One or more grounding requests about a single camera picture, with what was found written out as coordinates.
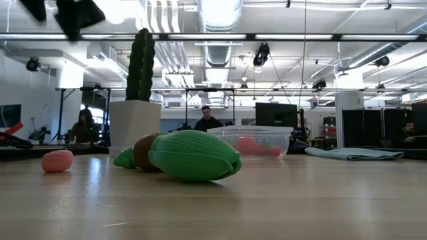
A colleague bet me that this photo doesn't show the green husked corn toy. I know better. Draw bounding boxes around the green husked corn toy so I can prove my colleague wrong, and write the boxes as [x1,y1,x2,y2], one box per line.
[148,129,242,183]

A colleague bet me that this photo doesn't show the black overhead frame bar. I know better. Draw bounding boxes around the black overhead frame bar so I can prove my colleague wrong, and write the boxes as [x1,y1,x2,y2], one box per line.
[0,32,427,42]

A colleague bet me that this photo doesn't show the white hexagonal planter pot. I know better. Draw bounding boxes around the white hexagonal planter pot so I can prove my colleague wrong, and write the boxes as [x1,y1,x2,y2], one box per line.
[109,100,162,157]

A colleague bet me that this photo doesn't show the brown kiwi toy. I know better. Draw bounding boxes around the brown kiwi toy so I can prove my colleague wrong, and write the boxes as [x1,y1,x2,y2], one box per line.
[132,132,161,173]

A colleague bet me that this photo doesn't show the person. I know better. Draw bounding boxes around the person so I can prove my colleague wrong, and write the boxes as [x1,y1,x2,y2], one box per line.
[193,105,225,133]
[68,108,101,146]
[398,120,416,143]

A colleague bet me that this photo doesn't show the red background object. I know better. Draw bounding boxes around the red background object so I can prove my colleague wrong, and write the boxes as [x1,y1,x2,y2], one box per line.
[0,122,25,141]

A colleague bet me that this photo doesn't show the red tomato toy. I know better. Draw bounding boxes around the red tomato toy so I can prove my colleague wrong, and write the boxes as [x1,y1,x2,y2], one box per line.
[235,136,258,156]

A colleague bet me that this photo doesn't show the shelf with boxes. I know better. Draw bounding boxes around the shelf with boxes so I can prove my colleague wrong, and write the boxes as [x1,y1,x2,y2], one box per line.
[322,116,338,149]

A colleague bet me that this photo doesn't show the black partition panels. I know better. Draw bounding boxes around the black partition panels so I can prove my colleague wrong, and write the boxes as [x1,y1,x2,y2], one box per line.
[342,109,412,149]

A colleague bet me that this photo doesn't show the teal folded cloth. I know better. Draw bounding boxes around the teal folded cloth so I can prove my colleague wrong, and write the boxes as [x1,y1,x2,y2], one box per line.
[304,147,405,161]

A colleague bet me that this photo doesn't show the clear plastic tupperware container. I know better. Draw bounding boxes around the clear plastic tupperware container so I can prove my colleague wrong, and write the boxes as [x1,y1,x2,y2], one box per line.
[206,125,294,160]

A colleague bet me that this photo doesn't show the green cactus plant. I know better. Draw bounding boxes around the green cactus plant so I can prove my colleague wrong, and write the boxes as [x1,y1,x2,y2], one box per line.
[125,28,156,103]

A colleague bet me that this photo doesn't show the pink toy produce piece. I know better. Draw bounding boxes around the pink toy produce piece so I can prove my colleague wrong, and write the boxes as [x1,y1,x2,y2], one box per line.
[41,149,75,173]

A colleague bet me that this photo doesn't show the black background object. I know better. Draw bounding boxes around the black background object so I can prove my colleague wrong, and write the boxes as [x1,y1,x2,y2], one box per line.
[0,132,33,150]

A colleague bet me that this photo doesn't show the dark wall screen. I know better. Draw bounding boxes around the dark wall screen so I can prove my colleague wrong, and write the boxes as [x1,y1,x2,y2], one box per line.
[0,104,22,129]

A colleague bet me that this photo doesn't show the black hanging camera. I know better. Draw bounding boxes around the black hanging camera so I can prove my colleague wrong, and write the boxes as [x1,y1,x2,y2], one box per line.
[252,42,271,67]

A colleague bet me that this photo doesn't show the black computer monitor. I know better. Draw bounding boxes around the black computer monitor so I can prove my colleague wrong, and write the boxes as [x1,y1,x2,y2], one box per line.
[411,102,427,137]
[255,102,298,129]

